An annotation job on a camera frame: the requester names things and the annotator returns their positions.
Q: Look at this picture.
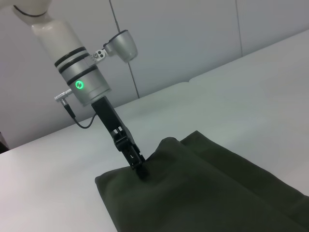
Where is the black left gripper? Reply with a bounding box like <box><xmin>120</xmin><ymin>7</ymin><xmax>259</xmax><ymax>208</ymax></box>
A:
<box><xmin>91</xmin><ymin>96</ymin><xmax>150</xmax><ymax>182</ymax></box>

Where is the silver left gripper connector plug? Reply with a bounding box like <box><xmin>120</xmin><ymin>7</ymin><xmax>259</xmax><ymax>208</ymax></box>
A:
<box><xmin>54</xmin><ymin>88</ymin><xmax>73</xmax><ymax>104</ymax></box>

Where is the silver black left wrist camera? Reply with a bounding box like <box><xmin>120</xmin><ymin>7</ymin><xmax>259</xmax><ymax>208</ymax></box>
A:
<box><xmin>91</xmin><ymin>29</ymin><xmax>139</xmax><ymax>64</ymax></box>

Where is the dark left arm cable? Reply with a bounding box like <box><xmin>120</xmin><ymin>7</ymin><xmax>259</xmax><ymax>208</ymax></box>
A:
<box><xmin>63</xmin><ymin>103</ymin><xmax>98</xmax><ymax>130</ymax></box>

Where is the dark green shirt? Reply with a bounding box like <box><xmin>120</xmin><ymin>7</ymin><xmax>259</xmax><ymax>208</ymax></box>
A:
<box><xmin>94</xmin><ymin>130</ymin><xmax>309</xmax><ymax>232</ymax></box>

